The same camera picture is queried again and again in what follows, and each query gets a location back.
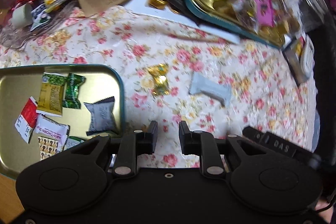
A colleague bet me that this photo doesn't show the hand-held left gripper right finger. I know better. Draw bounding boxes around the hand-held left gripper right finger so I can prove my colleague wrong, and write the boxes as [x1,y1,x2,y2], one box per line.
[179,120,267,178]

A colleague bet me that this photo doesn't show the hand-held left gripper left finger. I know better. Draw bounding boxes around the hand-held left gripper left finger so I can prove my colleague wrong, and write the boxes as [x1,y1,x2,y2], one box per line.
[68,120,158,178]

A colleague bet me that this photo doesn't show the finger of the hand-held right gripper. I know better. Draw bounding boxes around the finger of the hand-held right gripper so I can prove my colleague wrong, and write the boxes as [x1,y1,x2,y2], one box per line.
[241,126,297,159]

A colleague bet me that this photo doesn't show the grey snack packet dark edges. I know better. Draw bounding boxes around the grey snack packet dark edges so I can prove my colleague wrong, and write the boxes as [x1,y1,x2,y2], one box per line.
[83,96,118,136]

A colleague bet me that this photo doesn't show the green and white snack packet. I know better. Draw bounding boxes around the green and white snack packet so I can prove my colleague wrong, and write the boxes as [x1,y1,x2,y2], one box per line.
[64,136,85,151]

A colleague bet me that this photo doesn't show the green foil candy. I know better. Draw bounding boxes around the green foil candy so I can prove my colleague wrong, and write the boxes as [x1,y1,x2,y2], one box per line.
[62,73,87,109]

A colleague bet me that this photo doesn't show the white hawthorn snack packet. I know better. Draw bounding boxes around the white hawthorn snack packet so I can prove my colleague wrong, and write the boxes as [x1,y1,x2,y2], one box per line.
[34,114,70,147]

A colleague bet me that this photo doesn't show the yellow patterned snack packet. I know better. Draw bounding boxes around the yellow patterned snack packet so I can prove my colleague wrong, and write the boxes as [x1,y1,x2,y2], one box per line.
[37,136,59,161]

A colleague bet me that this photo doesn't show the green peas snack packet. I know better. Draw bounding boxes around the green peas snack packet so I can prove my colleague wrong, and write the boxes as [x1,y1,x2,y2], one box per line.
[37,72,69,117]

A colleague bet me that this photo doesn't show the red and white snack packet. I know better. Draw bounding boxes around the red and white snack packet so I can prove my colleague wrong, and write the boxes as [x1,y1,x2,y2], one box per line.
[14,97,38,144]

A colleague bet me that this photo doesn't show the teal rimmed gold tin tray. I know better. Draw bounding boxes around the teal rimmed gold tin tray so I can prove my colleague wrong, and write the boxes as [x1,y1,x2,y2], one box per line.
[0,64,125,177]

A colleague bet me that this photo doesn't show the floral tablecloth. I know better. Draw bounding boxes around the floral tablecloth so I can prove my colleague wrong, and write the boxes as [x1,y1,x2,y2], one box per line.
[0,5,319,169]

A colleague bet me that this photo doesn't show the pale grey snack bar packet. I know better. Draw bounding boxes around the pale grey snack bar packet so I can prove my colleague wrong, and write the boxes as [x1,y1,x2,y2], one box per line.
[188,73,232,106]

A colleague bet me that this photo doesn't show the gold candy wrapper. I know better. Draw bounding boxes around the gold candy wrapper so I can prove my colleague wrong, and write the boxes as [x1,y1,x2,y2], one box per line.
[147,64,170,96]

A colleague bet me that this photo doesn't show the dark booklet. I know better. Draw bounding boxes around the dark booklet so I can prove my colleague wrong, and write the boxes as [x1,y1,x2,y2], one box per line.
[283,38,315,85]

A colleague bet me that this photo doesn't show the white remote control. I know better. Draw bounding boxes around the white remote control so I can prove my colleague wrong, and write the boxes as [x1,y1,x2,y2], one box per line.
[301,35,315,75]

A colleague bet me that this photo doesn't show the teal tin of sweets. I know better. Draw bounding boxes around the teal tin of sweets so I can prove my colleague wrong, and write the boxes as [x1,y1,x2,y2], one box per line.
[185,0,302,49]

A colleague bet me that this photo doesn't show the pink snack packet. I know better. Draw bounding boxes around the pink snack packet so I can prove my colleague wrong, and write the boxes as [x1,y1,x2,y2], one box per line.
[236,0,275,28]

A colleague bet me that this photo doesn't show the white rectangular tray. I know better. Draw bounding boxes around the white rectangular tray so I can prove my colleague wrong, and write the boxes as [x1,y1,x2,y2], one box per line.
[125,0,240,45]

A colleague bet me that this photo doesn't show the blue and white snack packet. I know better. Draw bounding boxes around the blue and white snack packet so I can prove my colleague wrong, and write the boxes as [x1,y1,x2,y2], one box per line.
[30,4,51,31]

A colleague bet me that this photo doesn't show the clear glass dish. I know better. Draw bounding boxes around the clear glass dish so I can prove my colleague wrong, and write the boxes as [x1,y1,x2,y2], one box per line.
[0,1,79,49]

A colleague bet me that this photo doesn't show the pale tape roll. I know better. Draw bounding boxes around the pale tape roll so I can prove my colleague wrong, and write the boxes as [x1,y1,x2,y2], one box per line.
[10,2,33,28]

